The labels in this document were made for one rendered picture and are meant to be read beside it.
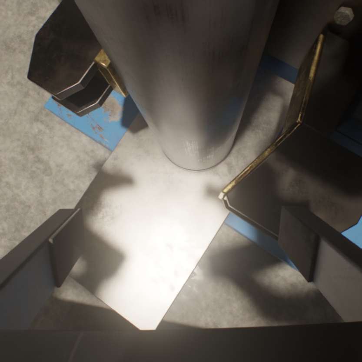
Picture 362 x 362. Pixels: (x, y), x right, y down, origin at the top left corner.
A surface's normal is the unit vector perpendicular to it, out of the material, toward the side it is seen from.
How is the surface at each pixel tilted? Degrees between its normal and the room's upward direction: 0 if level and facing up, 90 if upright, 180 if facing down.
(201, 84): 90
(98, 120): 0
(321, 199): 0
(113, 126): 0
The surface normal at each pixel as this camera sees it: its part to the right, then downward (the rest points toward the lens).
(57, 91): -0.09, -0.16
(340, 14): -0.54, 0.83
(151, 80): -0.28, 0.95
